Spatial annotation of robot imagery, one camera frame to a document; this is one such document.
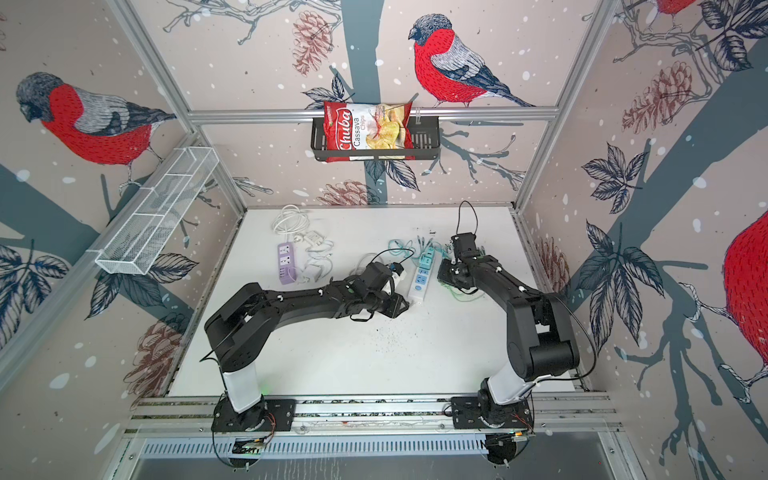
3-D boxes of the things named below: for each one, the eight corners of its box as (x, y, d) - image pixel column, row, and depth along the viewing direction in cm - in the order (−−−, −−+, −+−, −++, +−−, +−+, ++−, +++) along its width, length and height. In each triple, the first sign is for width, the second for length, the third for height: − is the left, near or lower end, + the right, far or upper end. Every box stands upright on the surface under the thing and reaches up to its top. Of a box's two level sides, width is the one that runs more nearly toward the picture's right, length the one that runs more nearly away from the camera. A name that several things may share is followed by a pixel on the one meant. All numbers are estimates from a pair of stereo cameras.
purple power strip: (281, 285, 100) (278, 281, 97) (280, 247, 110) (278, 243, 108) (296, 282, 101) (294, 277, 98) (294, 245, 111) (292, 240, 109)
